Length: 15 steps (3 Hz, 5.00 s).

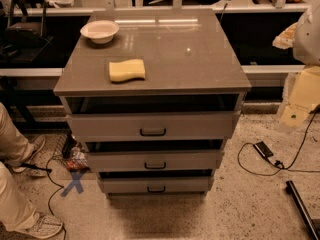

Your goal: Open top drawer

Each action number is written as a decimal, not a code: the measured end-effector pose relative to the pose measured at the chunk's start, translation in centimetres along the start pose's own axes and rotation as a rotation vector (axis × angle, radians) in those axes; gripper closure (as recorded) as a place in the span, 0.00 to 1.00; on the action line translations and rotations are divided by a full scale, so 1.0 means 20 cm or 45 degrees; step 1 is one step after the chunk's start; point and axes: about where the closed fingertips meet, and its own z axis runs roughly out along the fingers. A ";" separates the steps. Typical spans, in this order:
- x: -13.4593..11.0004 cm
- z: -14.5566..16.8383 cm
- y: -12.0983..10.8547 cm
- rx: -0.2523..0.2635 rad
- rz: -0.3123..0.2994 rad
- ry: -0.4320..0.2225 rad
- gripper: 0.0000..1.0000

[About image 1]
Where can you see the black power adapter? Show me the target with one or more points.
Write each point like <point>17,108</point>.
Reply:
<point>263,150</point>

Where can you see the black chair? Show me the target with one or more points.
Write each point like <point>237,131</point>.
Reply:
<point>24,40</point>

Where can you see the white bowl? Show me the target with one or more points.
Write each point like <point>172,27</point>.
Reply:
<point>100,31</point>

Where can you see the yellow sponge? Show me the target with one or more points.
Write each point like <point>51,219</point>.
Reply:
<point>127,70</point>

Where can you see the grey bottom drawer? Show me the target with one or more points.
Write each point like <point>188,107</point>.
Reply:
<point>155,185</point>

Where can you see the grey middle drawer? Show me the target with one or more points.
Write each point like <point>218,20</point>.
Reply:
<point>154,160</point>

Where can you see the grey drawer cabinet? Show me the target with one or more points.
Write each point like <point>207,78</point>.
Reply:
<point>190,67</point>

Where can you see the white sneaker front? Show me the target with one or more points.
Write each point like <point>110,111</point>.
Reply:
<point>46,227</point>

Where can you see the grey drawer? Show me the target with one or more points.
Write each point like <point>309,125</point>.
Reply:
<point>154,160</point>
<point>153,126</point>
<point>155,185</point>

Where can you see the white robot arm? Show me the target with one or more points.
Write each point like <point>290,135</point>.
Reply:
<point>306,44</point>

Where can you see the white sneaker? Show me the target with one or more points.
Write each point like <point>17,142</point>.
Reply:
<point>46,227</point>
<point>36,146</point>

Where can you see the blue tape cross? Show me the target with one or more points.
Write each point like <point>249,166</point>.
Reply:
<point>75,183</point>

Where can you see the person's beige trouser leg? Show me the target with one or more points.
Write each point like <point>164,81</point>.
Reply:
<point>16,210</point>

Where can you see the snack bag on floor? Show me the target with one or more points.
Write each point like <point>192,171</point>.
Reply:
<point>77,160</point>

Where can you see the black bar on floor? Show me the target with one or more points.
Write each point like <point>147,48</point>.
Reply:
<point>312,225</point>

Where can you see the grey top drawer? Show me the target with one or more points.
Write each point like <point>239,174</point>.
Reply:
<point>153,126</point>

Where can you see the white sneaker back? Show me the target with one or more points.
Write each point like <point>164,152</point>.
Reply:
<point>36,146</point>

